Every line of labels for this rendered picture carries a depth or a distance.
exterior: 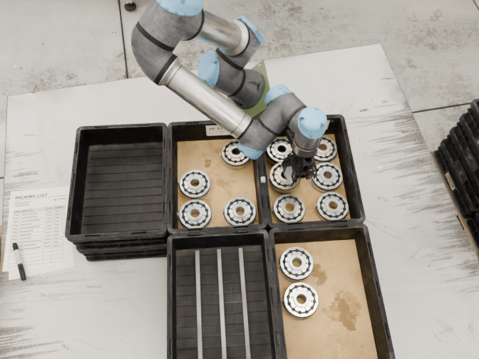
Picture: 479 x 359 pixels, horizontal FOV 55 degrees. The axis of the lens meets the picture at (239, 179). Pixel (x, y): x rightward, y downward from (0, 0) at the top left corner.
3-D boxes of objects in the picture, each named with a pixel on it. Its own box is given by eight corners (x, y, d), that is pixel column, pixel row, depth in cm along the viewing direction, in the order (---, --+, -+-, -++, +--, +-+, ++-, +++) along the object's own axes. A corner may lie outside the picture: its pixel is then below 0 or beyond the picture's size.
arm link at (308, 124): (313, 97, 121) (335, 119, 118) (306, 121, 131) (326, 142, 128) (290, 112, 119) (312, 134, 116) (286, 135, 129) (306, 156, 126)
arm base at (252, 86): (231, 92, 181) (212, 82, 174) (256, 63, 174) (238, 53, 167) (243, 117, 172) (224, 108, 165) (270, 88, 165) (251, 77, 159)
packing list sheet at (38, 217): (5, 193, 165) (5, 192, 165) (70, 182, 168) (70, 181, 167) (2, 281, 150) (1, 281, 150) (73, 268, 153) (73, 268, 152)
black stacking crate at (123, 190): (87, 145, 162) (77, 127, 152) (170, 141, 164) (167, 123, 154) (76, 252, 144) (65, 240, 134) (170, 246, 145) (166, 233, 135)
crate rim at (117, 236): (78, 129, 154) (76, 126, 152) (167, 125, 155) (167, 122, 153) (65, 243, 135) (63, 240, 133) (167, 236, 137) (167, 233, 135)
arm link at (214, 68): (216, 84, 172) (188, 70, 163) (237, 55, 167) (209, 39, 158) (227, 102, 165) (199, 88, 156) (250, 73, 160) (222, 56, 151)
